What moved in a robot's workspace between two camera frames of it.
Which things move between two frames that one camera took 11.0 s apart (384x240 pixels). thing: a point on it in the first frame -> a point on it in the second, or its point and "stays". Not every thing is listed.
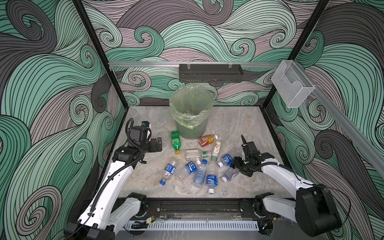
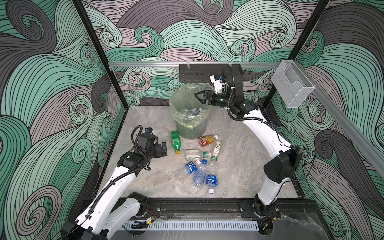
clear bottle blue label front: (212, 176) stays
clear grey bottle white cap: (228, 173) -> (192, 111)
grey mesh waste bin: (190, 104) stays
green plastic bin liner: (190, 103) stays
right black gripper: (236, 164) -> (209, 96)
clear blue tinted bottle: (200, 173) stays
